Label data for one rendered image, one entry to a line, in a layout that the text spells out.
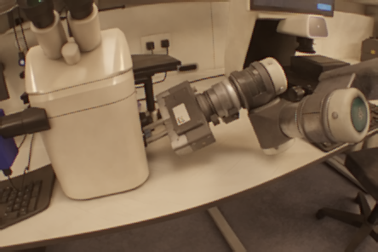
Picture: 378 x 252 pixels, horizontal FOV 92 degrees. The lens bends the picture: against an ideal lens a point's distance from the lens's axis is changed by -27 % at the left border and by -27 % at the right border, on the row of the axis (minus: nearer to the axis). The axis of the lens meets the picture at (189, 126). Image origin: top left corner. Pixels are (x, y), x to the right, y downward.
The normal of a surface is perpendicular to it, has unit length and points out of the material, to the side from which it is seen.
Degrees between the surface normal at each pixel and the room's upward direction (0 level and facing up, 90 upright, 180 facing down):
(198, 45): 90
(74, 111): 90
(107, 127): 91
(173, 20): 90
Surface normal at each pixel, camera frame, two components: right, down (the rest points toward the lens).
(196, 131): -0.29, -0.41
